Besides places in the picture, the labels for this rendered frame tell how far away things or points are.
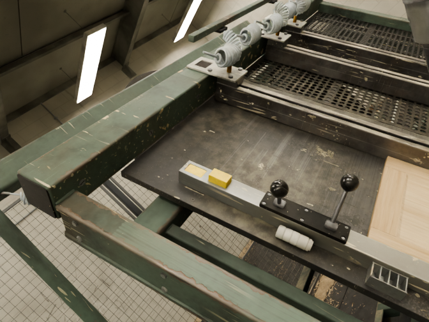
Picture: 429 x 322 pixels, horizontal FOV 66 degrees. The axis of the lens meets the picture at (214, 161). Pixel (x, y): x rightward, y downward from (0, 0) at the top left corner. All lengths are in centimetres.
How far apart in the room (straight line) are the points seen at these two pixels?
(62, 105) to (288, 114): 538
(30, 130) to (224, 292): 551
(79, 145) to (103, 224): 22
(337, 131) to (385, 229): 36
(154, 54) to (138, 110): 640
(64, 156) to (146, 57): 647
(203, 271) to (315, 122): 64
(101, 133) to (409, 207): 79
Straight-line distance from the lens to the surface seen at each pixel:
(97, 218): 74
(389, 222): 90
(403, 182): 104
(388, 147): 111
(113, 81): 667
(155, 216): 84
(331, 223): 77
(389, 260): 79
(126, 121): 92
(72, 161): 81
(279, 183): 67
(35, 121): 605
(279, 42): 157
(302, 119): 112
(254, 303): 63
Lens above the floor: 170
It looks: 2 degrees down
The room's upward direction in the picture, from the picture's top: 46 degrees counter-clockwise
